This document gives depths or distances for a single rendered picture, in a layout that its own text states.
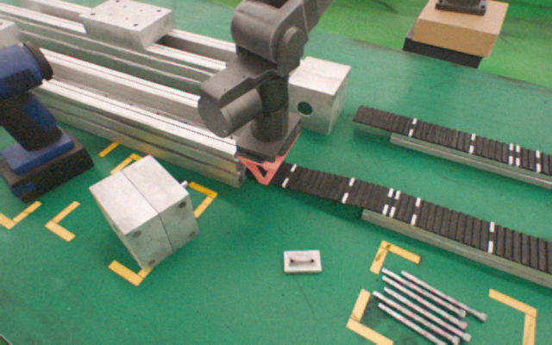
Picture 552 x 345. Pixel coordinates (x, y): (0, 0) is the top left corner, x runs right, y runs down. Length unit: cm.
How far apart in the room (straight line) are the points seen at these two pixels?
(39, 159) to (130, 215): 23
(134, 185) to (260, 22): 26
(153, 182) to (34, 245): 21
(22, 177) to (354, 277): 51
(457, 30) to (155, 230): 83
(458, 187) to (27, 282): 65
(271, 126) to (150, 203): 19
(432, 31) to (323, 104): 46
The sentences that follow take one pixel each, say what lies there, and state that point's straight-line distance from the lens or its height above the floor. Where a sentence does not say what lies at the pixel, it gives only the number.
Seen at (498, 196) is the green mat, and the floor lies 78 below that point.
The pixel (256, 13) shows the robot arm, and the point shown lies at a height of 106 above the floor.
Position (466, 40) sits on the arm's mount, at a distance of 104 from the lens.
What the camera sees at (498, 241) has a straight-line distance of 58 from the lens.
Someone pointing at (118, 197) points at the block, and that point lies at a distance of 51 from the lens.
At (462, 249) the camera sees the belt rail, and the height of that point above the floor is 79.
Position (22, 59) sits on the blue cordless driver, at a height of 99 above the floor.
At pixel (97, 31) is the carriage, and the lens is 90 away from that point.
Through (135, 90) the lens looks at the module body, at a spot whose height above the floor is 85.
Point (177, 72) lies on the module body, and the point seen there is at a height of 83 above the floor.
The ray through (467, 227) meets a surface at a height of 81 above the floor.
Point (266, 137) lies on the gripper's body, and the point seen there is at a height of 89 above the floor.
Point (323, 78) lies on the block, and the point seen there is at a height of 87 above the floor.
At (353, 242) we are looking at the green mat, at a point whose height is 78.
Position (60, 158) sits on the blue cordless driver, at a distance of 67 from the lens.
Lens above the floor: 124
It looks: 46 degrees down
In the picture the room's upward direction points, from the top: straight up
